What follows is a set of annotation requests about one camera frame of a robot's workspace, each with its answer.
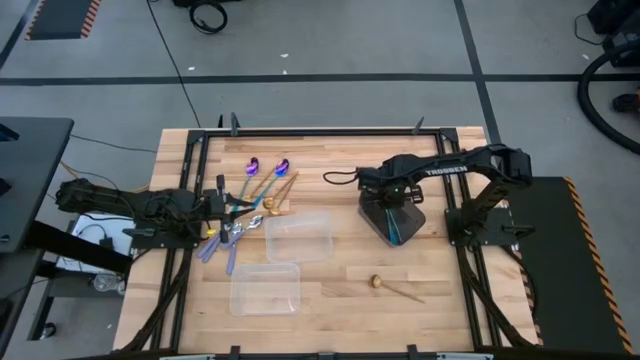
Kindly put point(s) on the small dark desk device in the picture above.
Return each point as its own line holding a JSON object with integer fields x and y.
{"x": 7, "y": 134}

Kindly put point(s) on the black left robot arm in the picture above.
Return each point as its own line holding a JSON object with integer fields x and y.
{"x": 125, "y": 202}

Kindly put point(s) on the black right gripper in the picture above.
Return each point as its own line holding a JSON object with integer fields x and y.
{"x": 395, "y": 177}

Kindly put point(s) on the clear plastic bottle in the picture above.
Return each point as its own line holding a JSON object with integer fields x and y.
{"x": 107, "y": 283}

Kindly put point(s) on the black side desk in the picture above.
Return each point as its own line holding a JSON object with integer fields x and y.
{"x": 35, "y": 175}

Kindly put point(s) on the black shoe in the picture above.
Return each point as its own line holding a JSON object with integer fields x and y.
{"x": 626, "y": 102}

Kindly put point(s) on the white flat box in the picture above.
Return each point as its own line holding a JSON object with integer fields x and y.
{"x": 87, "y": 227}

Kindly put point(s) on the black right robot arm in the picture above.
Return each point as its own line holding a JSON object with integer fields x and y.
{"x": 500, "y": 160}

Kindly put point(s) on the small black hazard-edged mat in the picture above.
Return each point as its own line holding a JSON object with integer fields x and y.
{"x": 60, "y": 20}

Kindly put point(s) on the iridescent purple spoon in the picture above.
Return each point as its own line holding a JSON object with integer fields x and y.
{"x": 252, "y": 166}
{"x": 282, "y": 167}
{"x": 392, "y": 227}

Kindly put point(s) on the black aluminium table frame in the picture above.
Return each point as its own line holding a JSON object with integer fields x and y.
{"x": 320, "y": 132}

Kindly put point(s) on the small black adapter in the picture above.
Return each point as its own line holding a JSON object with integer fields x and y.
{"x": 106, "y": 243}

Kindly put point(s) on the black equipment case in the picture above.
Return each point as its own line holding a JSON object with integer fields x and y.
{"x": 620, "y": 20}

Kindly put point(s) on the dark grey plastic container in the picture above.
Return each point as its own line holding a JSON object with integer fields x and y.
{"x": 412, "y": 225}

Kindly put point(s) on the clear plastic container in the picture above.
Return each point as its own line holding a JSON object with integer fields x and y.
{"x": 300, "y": 240}
{"x": 265, "y": 292}

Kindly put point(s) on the black caster wheel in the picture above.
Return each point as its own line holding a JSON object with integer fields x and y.
{"x": 48, "y": 331}

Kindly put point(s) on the large black hazard-edged mat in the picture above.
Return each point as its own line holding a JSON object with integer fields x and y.
{"x": 560, "y": 275}

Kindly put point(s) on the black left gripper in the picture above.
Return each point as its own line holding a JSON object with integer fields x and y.
{"x": 217, "y": 210}

